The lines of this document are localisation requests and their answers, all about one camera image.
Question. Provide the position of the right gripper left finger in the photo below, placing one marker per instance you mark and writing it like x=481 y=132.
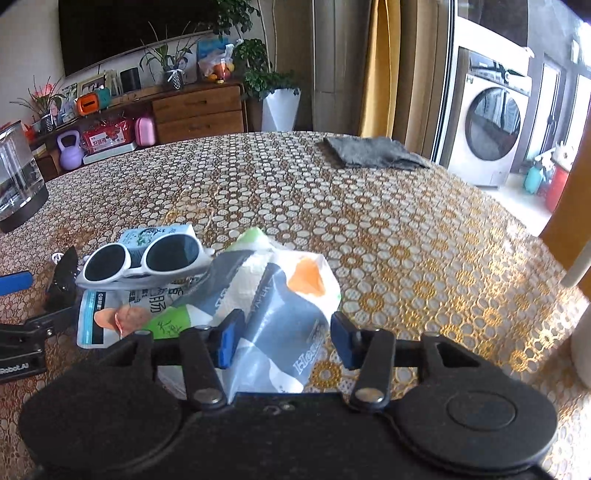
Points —
x=223 y=339

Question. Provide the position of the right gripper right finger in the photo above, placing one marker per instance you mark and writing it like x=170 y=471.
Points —
x=347 y=340

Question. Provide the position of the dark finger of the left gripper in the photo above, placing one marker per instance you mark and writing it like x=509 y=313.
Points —
x=62 y=290

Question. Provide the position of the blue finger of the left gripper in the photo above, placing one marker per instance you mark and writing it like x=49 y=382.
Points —
x=15 y=282

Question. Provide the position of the white blue food sachet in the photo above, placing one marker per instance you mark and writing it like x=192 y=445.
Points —
x=105 y=317

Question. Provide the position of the white tissue pack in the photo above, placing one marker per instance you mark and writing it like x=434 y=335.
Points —
x=285 y=300

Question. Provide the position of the white sunglasses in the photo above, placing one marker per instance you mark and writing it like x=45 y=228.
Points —
x=167 y=258

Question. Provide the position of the glass electric kettle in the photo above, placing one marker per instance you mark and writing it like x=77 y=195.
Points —
x=23 y=190

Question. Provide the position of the lace patterned tablecloth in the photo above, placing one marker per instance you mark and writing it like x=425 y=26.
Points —
x=413 y=251

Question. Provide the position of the purple kettlebell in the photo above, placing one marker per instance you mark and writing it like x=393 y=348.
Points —
x=71 y=156

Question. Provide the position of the red gift box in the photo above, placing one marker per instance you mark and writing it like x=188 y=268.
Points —
x=107 y=135

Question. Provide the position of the pink small case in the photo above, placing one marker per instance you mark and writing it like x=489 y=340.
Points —
x=145 y=131

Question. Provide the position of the orange clock radio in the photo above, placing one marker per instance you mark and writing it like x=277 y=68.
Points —
x=87 y=104

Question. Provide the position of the dark grey folded cloth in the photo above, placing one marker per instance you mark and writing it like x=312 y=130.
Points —
x=379 y=153

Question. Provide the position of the white pitcher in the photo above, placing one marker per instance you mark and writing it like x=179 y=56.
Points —
x=580 y=339

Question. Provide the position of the wooden drawer cabinet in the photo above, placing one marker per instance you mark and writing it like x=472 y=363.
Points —
x=204 y=111

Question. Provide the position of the white plant pot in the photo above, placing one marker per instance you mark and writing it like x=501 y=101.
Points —
x=280 y=110

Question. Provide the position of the yellow curtain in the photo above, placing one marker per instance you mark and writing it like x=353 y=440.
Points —
x=380 y=86

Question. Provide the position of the green leafy plant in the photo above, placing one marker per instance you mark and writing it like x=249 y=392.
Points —
x=251 y=54

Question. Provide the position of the black television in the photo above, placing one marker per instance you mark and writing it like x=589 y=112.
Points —
x=94 y=31

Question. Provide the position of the bag of fruit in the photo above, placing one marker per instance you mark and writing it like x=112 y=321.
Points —
x=215 y=59

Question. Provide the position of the white washing machine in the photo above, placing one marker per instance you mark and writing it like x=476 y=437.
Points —
x=489 y=104

